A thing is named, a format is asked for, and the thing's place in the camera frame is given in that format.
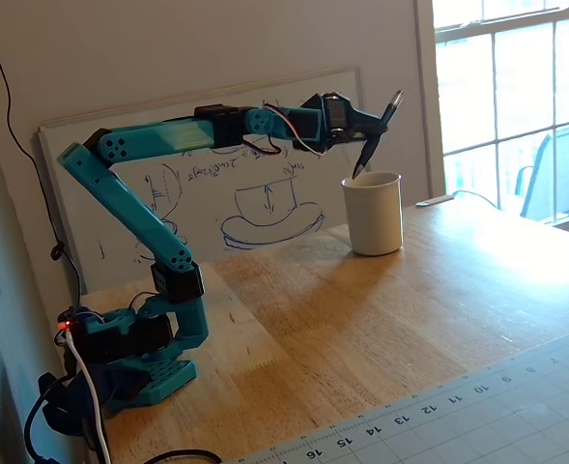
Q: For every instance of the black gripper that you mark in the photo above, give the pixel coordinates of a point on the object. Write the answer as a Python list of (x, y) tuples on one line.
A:
[(338, 118)]

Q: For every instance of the dark blue pen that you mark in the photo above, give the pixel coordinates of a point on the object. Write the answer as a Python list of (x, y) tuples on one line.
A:
[(371, 145)]

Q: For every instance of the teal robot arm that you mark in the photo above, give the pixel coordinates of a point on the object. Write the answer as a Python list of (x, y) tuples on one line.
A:
[(120, 195)]

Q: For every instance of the white ceramic mug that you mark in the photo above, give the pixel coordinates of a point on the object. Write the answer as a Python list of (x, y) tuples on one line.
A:
[(373, 217)]

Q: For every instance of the small white flat strip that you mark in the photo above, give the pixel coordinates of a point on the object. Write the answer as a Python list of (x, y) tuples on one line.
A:
[(434, 200)]

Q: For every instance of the whiteboard with blue drawings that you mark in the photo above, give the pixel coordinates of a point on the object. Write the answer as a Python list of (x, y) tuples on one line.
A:
[(264, 193)]

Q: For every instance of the white framed window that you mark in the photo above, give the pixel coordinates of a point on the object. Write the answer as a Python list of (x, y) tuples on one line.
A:
[(520, 87)]

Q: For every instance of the outdoor patio chair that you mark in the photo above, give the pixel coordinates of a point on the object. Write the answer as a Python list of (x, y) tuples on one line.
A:
[(564, 169)]

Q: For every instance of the grey gridded cutting mat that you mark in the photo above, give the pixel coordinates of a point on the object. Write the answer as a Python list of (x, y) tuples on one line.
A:
[(458, 415)]

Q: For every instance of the dark blue table clamp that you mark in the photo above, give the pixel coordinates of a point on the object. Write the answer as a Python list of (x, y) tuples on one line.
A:
[(115, 382)]

